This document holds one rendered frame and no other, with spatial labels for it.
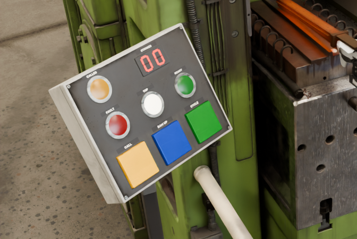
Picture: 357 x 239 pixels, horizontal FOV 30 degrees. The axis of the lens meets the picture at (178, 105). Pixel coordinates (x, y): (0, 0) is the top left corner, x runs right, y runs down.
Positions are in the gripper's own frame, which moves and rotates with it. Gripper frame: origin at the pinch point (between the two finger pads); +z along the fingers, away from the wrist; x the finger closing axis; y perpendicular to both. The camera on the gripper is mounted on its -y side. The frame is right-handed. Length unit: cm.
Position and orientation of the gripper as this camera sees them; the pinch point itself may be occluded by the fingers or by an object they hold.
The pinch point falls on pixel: (343, 40)
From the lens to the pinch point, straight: 177.3
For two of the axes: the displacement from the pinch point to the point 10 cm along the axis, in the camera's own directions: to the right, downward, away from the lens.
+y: 1.2, 8.5, 5.1
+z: -3.2, -4.6, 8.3
